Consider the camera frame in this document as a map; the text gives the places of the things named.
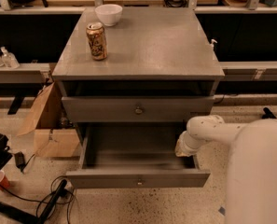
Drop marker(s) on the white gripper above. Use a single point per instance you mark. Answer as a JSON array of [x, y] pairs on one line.
[[186, 144]]

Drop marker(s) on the grey drawer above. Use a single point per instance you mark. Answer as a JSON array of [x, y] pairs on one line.
[[135, 109], [135, 155]]

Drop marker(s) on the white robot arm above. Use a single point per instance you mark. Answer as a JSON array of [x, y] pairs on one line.
[[251, 192]]

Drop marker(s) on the grey wooden drawer cabinet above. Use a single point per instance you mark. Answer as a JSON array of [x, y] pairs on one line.
[[152, 52]]

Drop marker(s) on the grey top drawer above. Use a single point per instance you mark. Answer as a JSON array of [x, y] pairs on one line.
[[135, 109]]

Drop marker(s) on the black stand leg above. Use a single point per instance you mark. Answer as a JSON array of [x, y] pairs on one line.
[[267, 114]]

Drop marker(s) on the small white pump bottle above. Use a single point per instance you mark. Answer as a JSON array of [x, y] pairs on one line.
[[213, 44]]

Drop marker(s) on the brown cardboard box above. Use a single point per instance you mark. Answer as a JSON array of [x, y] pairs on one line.
[[44, 120]]

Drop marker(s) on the gold beverage can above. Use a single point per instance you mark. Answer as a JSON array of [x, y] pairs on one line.
[[97, 41]]

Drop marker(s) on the white ceramic bowl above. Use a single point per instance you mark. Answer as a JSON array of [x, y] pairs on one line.
[[109, 14]]

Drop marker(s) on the black power adapter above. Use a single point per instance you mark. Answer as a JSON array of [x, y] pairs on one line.
[[19, 160]]

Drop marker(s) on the red plastic cup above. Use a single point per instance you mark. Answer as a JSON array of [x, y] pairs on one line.
[[4, 183]]

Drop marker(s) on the black metal stand base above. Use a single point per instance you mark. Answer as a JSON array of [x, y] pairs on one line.
[[37, 211]]

